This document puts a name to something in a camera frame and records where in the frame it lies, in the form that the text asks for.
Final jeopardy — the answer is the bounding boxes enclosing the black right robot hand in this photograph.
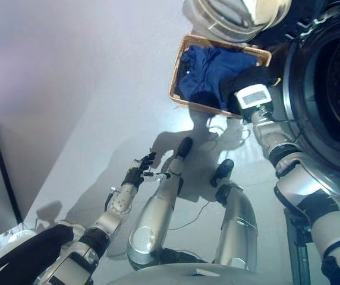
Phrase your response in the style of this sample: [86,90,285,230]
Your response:
[229,66,281,110]

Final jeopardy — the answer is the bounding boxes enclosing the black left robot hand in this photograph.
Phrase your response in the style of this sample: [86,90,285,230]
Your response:
[121,151,171,187]

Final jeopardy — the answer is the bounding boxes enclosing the blue garment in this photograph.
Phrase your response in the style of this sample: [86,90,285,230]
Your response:
[178,45,259,111]

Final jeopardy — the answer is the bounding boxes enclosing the black fabric shoulder cover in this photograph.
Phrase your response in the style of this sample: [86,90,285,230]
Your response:
[0,224,76,285]

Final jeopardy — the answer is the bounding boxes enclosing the front-loading washing machine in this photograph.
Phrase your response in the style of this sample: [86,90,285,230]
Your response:
[256,0,340,208]

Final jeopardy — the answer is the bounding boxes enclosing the round washing machine door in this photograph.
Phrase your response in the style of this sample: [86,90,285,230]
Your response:
[182,0,290,43]

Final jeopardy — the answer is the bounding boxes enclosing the woven wicker laundry basket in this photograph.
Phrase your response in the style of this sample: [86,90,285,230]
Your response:
[168,34,272,119]

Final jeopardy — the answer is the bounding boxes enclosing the silver left robot leg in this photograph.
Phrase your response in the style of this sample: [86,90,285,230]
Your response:
[126,137,194,265]

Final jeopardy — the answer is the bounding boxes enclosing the silver robot leg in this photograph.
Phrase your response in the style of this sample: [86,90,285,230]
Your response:
[126,137,194,265]
[210,159,259,271]

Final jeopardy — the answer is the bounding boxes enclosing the black garment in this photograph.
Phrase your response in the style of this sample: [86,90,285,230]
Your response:
[179,56,195,78]

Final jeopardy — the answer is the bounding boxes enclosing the silver right robot leg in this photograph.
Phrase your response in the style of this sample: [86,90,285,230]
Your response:
[210,159,259,271]

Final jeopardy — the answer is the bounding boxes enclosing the dark upright panel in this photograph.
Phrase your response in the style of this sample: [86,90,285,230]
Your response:
[0,115,24,224]

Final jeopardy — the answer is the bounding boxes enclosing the dark metal stand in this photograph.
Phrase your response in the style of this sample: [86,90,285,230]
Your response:
[283,207,311,285]

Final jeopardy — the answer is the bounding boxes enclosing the thin black floor cable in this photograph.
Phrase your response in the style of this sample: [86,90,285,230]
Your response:
[168,198,219,231]

